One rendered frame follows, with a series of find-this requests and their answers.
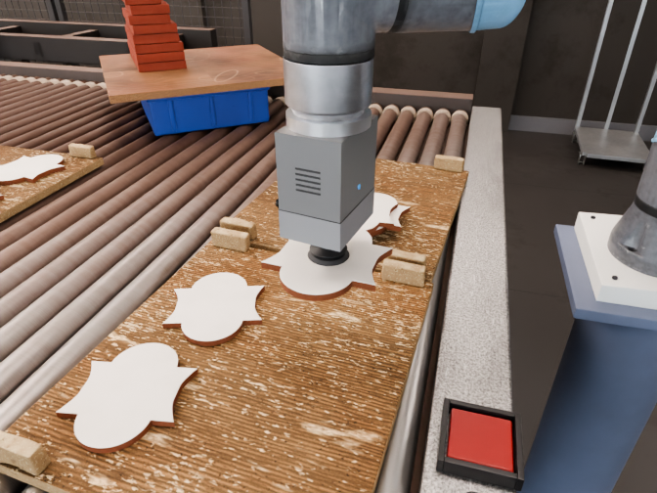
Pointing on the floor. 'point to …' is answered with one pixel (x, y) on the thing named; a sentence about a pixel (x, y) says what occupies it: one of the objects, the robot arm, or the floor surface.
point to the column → (593, 388)
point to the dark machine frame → (78, 40)
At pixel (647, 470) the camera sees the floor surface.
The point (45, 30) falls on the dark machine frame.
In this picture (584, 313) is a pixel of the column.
